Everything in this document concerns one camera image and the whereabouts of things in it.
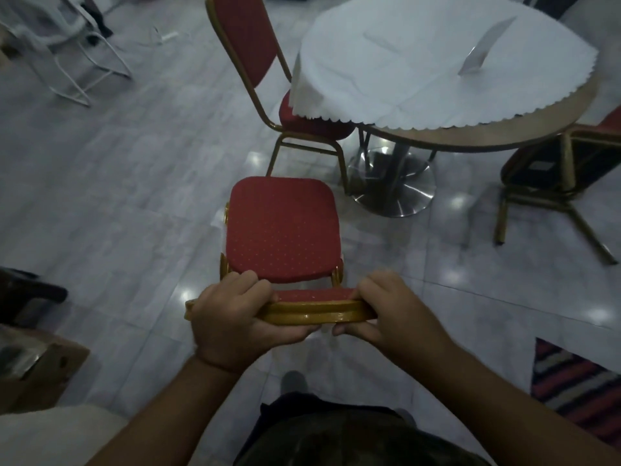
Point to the person's left hand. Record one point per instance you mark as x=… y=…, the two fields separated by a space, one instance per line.
x=228 y=320

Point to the person's right hand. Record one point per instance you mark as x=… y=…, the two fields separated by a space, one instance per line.
x=402 y=320

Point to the person's left thumb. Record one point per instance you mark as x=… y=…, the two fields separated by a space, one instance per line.
x=293 y=333

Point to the person's right thumb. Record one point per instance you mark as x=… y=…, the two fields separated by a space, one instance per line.
x=356 y=329

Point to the red dotted gold-frame chair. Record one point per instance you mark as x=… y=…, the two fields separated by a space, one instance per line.
x=281 y=228

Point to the person's right forearm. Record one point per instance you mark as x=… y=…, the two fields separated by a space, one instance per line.
x=509 y=407

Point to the person's left forearm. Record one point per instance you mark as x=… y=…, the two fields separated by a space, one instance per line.
x=170 y=417

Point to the person's grey shoe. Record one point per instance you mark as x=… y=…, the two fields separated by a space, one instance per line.
x=294 y=383

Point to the person's dark shirt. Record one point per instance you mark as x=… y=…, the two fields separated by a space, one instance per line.
x=349 y=436

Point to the round wooden table, metal base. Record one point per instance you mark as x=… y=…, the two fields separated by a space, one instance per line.
x=398 y=189

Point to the striped rug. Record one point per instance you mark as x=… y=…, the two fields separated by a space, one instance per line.
x=582 y=388

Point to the brown cardboard box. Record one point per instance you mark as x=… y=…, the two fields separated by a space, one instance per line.
x=46 y=368

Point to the white cushion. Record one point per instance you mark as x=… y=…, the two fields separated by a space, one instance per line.
x=53 y=436

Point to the black object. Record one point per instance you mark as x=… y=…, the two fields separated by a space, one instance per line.
x=24 y=296

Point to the white scalloped tablecloth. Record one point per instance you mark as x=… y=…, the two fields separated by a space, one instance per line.
x=412 y=58

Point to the white power strip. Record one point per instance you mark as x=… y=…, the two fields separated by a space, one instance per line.
x=167 y=37

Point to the red gold-frame banquet chair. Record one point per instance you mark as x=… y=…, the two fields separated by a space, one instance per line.
x=563 y=169
x=247 y=48

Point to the white metal-frame chair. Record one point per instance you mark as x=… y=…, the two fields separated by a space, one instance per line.
x=58 y=38

